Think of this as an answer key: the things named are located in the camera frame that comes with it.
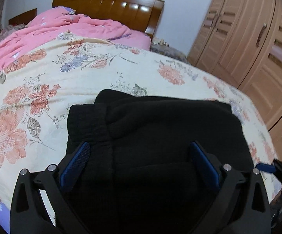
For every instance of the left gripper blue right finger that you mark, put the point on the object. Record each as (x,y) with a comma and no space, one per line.
(233,201)

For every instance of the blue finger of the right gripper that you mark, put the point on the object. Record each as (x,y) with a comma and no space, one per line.
(267,168)

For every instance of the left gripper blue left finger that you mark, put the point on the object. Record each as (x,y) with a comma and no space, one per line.
(39,198)

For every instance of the black pants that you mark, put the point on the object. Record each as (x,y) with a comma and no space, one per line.
(142,174)

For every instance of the floral bed sheet mattress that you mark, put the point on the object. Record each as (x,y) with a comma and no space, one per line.
(38,89)

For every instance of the light wooden wardrobe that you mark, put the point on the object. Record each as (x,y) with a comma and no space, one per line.
(240,42)

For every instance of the cluttered far nightstand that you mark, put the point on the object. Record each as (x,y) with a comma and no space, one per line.
(161,47)

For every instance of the pink quilt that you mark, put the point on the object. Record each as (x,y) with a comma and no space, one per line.
(60,20)

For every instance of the brown wooden nightstand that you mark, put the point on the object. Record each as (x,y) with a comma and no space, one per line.
(23,18)

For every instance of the brown wooden headboard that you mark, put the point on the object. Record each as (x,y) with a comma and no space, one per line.
(140,15)

